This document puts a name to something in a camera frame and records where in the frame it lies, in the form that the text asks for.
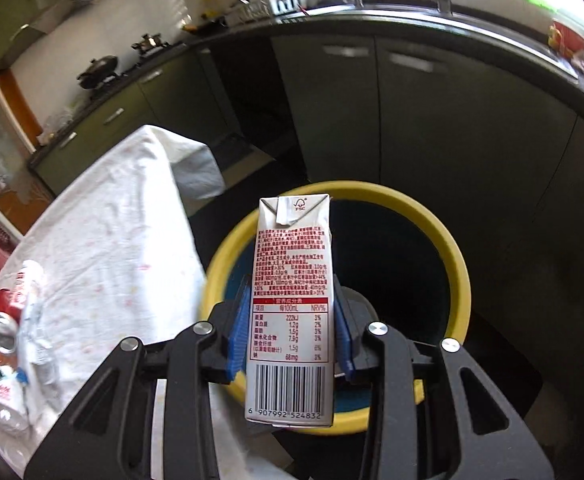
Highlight dark sink base cabinet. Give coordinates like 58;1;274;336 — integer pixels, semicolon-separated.
272;35;584;241

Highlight clear plastic bags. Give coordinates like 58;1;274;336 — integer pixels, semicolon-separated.
42;110;75;143

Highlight white and red can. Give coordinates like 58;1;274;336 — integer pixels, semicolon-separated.
14;259;46;311

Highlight green base cabinet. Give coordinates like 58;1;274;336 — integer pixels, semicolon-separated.
29;42;243;201

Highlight white floral tablecloth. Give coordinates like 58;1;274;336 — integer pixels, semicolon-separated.
0;125;293;480

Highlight red soda can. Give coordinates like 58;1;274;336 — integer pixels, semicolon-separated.
0;287;27;356

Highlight white red-print milk carton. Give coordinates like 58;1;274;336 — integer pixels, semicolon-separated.
244;192;335;428

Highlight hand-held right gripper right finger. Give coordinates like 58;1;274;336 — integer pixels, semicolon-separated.
334;277;555;480

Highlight yellow-rimmed dark bin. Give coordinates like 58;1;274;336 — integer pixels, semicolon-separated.
197;180;473;436

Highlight dark frying pan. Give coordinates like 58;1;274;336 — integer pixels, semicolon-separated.
182;17;225;33

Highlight red pot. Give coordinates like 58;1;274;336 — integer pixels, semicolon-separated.
549;20;584;58

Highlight black kitchen countertop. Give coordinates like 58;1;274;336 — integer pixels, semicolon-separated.
26;0;584;166

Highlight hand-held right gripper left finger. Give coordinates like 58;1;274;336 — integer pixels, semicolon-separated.
24;277;253;480

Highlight gas stove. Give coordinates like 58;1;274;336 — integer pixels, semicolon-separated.
74;40;187;101

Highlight clear plastic bottle red label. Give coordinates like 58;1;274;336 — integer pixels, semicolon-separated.
0;364;31;433

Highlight black wok with lid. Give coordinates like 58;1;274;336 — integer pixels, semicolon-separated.
76;55;122;91

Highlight white dish rack with dishes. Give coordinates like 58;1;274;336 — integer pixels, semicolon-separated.
224;0;317;26

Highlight steel pot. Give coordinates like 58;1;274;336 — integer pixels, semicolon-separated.
132;34;165;56

